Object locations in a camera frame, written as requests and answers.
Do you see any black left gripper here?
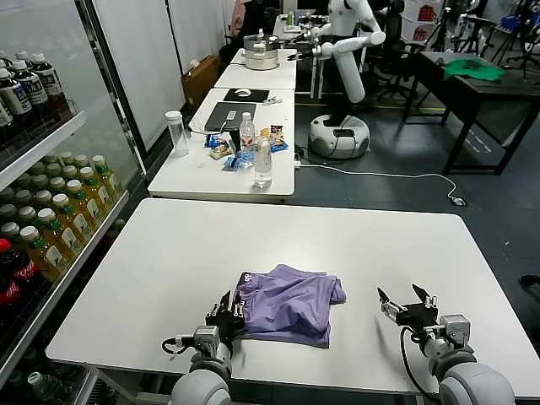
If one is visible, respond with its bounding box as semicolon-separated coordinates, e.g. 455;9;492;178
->
205;289;246;341

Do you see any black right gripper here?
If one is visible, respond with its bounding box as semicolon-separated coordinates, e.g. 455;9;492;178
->
375;284;442;329

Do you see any purple t-shirt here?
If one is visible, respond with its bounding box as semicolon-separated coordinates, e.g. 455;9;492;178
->
233;263;348;349

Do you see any white rectangular table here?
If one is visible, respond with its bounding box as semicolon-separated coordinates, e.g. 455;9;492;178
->
148;88;297;199
213;47;299;91

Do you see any clear plastic water bottle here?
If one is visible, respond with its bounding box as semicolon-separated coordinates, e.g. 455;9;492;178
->
252;134;274;190

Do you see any water bottle red label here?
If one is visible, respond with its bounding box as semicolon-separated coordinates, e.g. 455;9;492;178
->
239;111;257;167

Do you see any clear cylinder container white lid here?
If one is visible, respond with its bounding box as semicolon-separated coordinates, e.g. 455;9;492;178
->
165;110;190;159

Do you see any dark grey laptop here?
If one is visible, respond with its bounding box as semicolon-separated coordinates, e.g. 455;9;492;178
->
204;101;258;133

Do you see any clear bottle green label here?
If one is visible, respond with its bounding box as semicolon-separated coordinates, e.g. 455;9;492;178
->
27;372;67;404

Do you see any cola bottle red label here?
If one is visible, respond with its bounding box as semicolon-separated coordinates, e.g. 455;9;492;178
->
0;273;23;305
0;238;42;299

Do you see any black mouse pad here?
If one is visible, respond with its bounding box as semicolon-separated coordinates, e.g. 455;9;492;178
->
223;88;270;103

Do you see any black table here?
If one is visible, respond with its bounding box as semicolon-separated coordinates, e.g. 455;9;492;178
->
402;50;540;176

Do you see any cardboard box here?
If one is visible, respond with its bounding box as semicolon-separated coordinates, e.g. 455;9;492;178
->
181;54;221;107

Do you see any white humanoid robot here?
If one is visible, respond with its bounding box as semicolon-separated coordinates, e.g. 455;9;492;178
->
287;0;387;160

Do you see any green cloth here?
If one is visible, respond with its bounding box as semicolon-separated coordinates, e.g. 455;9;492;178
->
441;57;507;84

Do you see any white display shelf rack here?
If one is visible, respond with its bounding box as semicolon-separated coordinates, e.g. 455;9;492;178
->
0;109;132;405

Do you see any steel steamer pot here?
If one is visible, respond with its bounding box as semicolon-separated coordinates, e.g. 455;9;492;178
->
243;28;282;72

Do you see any black office chair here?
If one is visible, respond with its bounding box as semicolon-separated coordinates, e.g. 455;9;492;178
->
370;0;421;102

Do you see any white storage boxes red print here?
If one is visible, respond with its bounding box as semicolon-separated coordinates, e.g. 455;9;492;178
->
399;0;443;43

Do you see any pink garment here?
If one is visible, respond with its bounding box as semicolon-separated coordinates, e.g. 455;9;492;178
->
231;0;251;40

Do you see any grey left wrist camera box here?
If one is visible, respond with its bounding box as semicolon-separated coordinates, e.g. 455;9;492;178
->
192;324;220;358

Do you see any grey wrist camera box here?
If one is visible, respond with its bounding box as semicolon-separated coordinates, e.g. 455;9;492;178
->
438;312;472;349
192;324;220;358

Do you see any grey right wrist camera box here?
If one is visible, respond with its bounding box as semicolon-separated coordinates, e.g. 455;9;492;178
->
438;312;472;349

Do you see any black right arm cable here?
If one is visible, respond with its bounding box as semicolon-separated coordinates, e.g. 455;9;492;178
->
399;327;442;400

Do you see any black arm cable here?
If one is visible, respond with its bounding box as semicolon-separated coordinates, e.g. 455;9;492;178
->
399;327;442;400
161;335;197;362

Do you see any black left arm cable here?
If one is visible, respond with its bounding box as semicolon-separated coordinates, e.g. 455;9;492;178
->
161;335;197;362

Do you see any white floor cable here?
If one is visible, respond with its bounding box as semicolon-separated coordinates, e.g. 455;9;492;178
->
300;162;462;199

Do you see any white laptop cable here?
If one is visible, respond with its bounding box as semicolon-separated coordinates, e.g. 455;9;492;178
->
188;119;231;138

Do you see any grey metal door frame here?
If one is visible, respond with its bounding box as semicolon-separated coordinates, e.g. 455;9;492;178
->
75;0;149;176

